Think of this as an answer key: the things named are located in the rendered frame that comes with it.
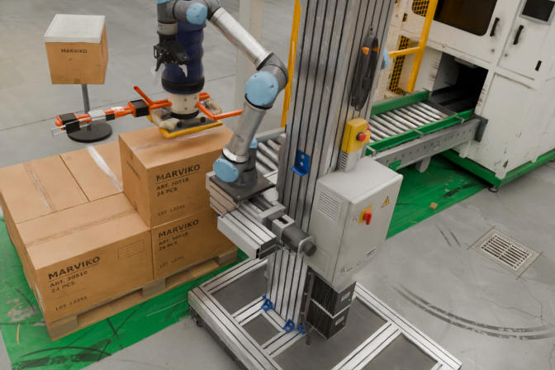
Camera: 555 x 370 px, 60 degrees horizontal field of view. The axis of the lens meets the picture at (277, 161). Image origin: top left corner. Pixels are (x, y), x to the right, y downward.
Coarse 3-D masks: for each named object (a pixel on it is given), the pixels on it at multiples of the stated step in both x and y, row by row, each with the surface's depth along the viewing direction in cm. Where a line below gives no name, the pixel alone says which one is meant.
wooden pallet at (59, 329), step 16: (224, 256) 315; (176, 272) 294; (192, 272) 310; (208, 272) 313; (32, 288) 273; (144, 288) 283; (160, 288) 292; (96, 304) 266; (112, 304) 282; (128, 304) 283; (64, 320) 258; (80, 320) 270; (96, 320) 272
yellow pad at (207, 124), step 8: (200, 120) 264; (208, 120) 265; (216, 120) 267; (160, 128) 253; (176, 128) 253; (184, 128) 254; (192, 128) 256; (200, 128) 258; (208, 128) 261; (168, 136) 248
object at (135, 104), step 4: (136, 100) 248; (140, 100) 249; (144, 100) 248; (128, 104) 246; (132, 104) 243; (136, 104) 246; (140, 104) 246; (144, 104) 246; (148, 104) 244; (132, 108) 242; (136, 108) 240; (140, 108) 241; (144, 108) 243; (148, 108) 244; (136, 112) 242; (140, 112) 244; (144, 112) 244; (148, 112) 245; (136, 116) 243
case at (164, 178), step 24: (120, 144) 270; (144, 144) 262; (168, 144) 265; (192, 144) 268; (216, 144) 270; (144, 168) 246; (168, 168) 251; (192, 168) 261; (144, 192) 256; (168, 192) 259; (192, 192) 270; (144, 216) 267; (168, 216) 268
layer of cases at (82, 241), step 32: (64, 160) 312; (96, 160) 315; (0, 192) 285; (32, 192) 280; (64, 192) 283; (96, 192) 286; (32, 224) 258; (64, 224) 260; (96, 224) 263; (128, 224) 265; (192, 224) 282; (32, 256) 238; (64, 256) 240; (96, 256) 250; (128, 256) 264; (160, 256) 279; (192, 256) 296; (64, 288) 247; (96, 288) 261; (128, 288) 276
